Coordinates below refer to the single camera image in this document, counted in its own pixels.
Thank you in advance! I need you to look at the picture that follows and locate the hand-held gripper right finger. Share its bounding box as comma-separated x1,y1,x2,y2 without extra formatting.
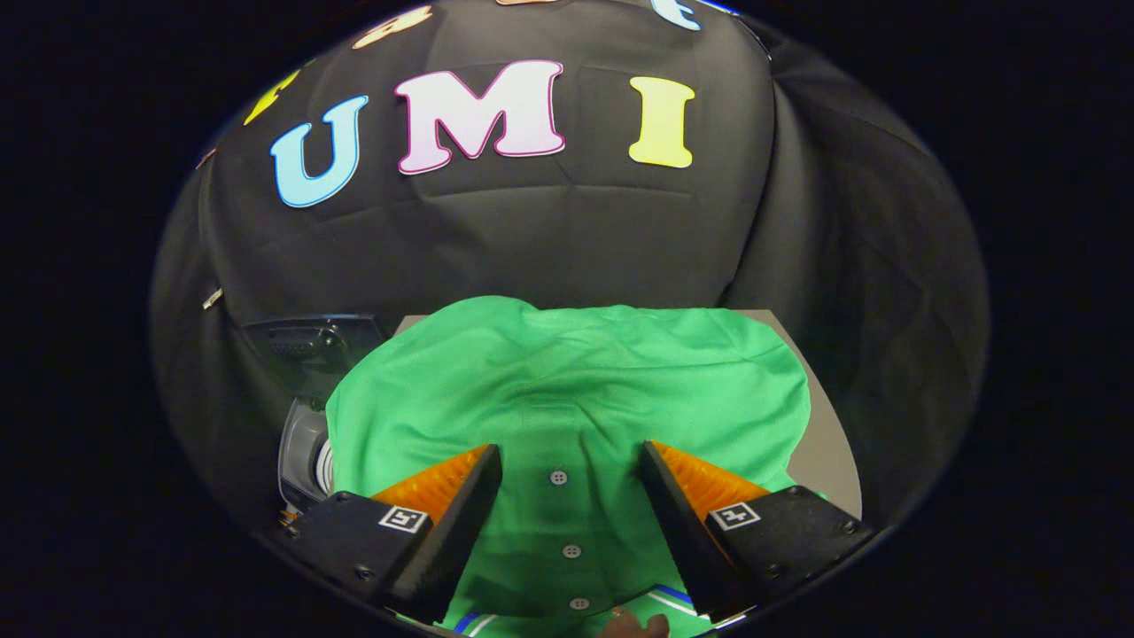
640,440,876,623

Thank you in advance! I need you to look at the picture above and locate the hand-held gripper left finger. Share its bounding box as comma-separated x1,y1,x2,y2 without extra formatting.
282,443,504,626

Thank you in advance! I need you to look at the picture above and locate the dark top-loading washing machine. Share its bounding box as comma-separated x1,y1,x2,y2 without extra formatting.
277,399,336,517

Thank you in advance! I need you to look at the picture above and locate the green polo shirt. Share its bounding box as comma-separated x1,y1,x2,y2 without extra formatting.
325,295,812,638

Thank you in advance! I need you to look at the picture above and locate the black backdrop cloth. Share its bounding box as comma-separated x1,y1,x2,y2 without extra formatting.
151,0,989,533

